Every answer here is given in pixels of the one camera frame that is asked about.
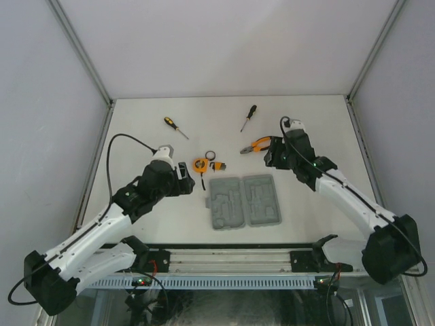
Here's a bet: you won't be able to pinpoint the black left camera cable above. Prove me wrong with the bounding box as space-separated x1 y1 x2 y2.
7 134 157 305

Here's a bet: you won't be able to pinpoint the orange hex key set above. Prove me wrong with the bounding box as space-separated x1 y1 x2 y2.
209 161 226 170

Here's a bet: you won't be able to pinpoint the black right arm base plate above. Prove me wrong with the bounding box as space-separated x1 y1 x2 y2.
290 250 353 273

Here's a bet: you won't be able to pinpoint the orange black pliers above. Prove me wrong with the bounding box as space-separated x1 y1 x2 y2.
240 136 272 155

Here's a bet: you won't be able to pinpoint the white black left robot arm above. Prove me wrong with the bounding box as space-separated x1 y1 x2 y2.
24 160 195 316

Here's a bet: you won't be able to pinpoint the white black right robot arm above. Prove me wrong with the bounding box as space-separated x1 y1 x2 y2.
264 129 427 285

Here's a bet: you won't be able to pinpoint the black electrical tape roll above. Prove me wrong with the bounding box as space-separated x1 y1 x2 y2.
205 151 216 161

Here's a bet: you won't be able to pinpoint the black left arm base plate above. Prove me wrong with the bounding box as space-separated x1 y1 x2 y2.
131 249 171 275

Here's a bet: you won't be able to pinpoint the aluminium front rail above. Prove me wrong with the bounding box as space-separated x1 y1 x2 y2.
98 247 419 276

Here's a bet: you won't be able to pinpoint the black camera cable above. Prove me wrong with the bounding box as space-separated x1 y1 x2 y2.
279 115 428 278
7 134 157 305

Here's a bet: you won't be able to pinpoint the left aluminium frame post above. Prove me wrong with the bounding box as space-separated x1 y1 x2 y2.
46 0 115 106

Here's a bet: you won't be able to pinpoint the black right camera cable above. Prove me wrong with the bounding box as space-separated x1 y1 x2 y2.
279 115 428 278

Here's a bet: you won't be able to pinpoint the aluminium frame post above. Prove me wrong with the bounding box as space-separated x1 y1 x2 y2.
346 0 408 101
46 0 115 106

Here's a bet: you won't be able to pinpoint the short yellow black screwdriver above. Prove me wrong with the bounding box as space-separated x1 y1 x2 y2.
164 117 189 140

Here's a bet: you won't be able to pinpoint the orange tape measure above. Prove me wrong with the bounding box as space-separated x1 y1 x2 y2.
192 158 209 191

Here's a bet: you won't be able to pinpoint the right aluminium frame post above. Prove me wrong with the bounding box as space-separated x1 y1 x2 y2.
346 0 408 101

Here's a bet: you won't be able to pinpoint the grey plastic tool case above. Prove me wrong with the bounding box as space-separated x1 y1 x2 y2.
206 174 282 231

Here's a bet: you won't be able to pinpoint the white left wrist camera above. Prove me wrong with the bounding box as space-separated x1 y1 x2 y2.
152 145 174 164

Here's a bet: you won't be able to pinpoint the grey slotted cable duct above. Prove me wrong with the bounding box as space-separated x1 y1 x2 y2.
88 275 316 290

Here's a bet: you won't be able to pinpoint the long black yellow screwdriver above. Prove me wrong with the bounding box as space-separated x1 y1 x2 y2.
240 105 257 132

